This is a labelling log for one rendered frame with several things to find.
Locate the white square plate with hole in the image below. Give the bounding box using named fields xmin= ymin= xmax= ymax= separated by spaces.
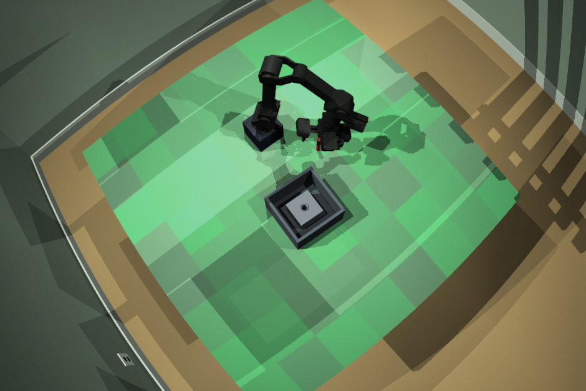
xmin=286 ymin=190 xmax=324 ymax=229

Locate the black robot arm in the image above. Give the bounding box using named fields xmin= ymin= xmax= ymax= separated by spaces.
xmin=251 ymin=55 xmax=368 ymax=152

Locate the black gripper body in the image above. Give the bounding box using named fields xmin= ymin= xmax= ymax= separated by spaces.
xmin=296 ymin=112 xmax=351 ymax=143

